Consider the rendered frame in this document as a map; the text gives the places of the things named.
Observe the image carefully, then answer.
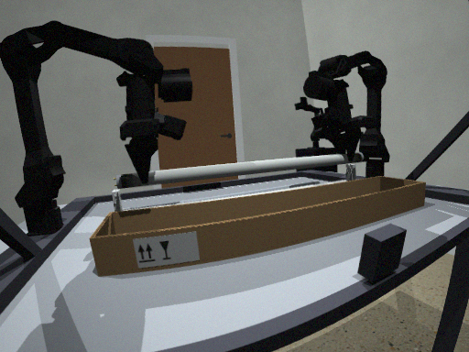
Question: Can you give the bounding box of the white fluorescent tube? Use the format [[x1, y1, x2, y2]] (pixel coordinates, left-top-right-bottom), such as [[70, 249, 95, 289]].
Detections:
[[114, 152, 364, 189]]

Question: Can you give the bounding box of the long brown cardboard carton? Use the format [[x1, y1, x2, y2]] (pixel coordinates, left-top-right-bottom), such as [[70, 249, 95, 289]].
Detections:
[[90, 176, 426, 277]]

